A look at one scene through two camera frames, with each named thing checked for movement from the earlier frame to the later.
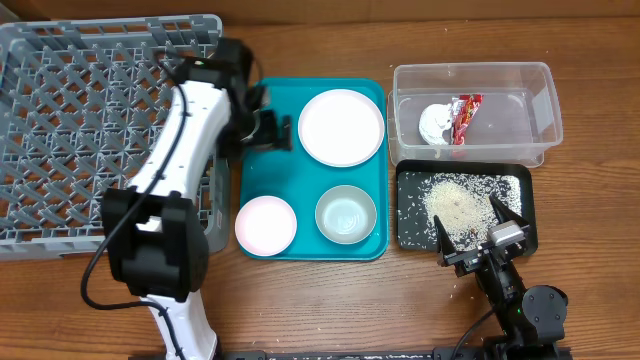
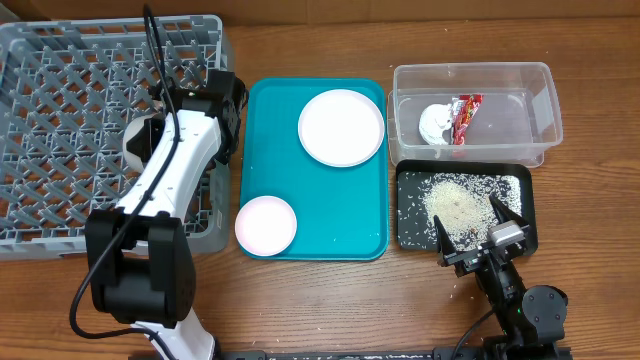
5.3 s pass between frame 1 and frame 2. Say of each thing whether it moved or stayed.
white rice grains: stayed
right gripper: stayed
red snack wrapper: stayed
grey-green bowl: moved
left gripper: moved
